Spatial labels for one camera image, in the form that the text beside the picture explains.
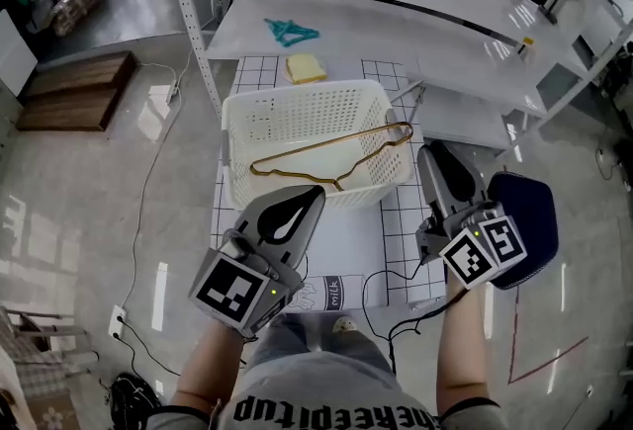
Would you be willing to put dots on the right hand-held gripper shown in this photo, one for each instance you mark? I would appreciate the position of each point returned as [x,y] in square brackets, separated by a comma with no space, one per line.
[479,250]

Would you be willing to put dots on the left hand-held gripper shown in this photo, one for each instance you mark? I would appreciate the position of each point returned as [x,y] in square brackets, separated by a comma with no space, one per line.
[232,287]

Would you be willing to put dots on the gold metal clothes hanger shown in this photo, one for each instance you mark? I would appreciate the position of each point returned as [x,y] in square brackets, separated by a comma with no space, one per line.
[277,173]

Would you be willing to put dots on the white plastic laundry basket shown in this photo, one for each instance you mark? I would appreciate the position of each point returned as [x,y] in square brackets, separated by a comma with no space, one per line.
[306,111]

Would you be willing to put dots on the person's right forearm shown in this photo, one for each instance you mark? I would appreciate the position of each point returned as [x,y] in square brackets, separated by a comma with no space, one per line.
[462,349]

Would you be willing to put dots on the person's left forearm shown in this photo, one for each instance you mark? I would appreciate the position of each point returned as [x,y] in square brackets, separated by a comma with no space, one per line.
[210,364]

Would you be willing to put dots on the white grid-pattern mat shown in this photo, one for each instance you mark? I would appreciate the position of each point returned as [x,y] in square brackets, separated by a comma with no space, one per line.
[346,240]

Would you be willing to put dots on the navy blue stool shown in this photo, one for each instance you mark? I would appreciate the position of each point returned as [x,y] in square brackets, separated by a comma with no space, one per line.
[531,220]

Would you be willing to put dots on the person's right white shoe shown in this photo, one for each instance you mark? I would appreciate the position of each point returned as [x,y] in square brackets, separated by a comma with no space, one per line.
[345,324]

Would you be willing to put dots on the person's grey printed t-shirt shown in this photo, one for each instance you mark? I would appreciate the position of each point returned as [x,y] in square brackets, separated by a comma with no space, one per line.
[321,398]

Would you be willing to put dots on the dark wooden step platform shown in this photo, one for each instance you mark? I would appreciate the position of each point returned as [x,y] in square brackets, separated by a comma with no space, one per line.
[74,92]

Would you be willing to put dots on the chair with checked fabric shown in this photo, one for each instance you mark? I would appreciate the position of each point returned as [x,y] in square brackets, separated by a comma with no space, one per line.
[34,359]

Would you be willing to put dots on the stack of wrapped packs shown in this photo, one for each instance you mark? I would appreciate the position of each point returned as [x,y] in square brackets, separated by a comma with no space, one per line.
[76,5]

